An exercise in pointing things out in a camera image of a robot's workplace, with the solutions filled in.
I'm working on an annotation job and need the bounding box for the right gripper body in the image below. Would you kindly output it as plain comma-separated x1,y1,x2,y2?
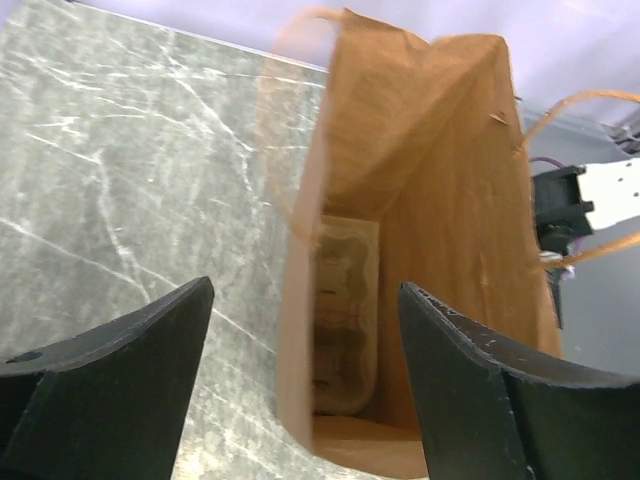
533,167,594,250

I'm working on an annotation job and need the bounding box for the brown paper bag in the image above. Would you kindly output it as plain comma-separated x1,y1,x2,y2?
259,7,640,476

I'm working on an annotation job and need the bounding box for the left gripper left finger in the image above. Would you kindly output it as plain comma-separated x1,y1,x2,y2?
1,277,214,480

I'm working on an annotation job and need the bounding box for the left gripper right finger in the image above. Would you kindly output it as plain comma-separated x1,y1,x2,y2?
398,283,639,480

